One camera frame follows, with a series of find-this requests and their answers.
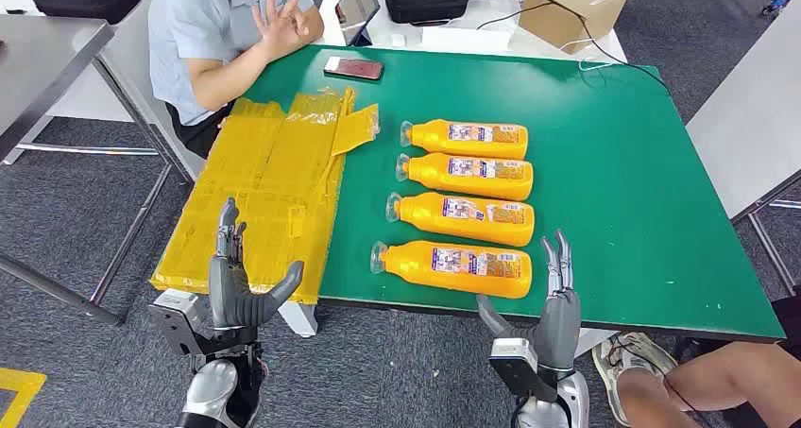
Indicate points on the person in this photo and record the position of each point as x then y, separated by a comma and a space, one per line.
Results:
194, 24
719, 381

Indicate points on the yellow floor tape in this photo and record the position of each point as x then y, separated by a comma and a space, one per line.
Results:
15, 391

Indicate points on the white sneaker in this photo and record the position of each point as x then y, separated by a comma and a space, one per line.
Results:
632, 350

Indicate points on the yellow taped cardboard sheet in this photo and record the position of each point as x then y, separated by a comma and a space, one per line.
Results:
263, 193

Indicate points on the smartphone with red case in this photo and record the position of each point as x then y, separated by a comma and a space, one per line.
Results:
353, 68

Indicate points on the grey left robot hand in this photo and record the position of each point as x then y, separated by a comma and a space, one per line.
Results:
228, 294

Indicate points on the tablet on stand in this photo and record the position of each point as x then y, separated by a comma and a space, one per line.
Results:
357, 6

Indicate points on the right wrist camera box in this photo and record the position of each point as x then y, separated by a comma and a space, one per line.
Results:
519, 369

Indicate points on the stainless steel table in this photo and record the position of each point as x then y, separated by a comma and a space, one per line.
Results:
37, 62

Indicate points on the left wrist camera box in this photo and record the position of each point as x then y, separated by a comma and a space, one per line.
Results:
178, 315

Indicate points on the brown cardboard box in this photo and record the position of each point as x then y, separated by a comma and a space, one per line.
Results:
569, 9

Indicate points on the person's right hand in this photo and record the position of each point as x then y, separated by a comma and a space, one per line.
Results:
281, 31

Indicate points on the pale grey table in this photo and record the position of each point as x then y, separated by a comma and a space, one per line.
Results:
128, 68
751, 112

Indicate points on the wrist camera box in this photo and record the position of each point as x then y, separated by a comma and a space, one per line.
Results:
519, 369
178, 315

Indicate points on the person's right forearm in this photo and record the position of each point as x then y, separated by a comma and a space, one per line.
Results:
228, 78

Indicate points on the white table leg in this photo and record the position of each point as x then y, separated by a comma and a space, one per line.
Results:
594, 340
300, 322

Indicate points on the orange detergent bottle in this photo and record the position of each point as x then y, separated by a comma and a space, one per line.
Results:
438, 175
438, 138
438, 217
425, 268

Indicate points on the small white charger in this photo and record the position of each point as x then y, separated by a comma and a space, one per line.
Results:
398, 39

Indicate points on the white desk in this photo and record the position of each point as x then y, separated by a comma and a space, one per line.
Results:
494, 18

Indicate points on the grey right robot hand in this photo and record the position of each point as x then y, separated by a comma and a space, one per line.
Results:
560, 325

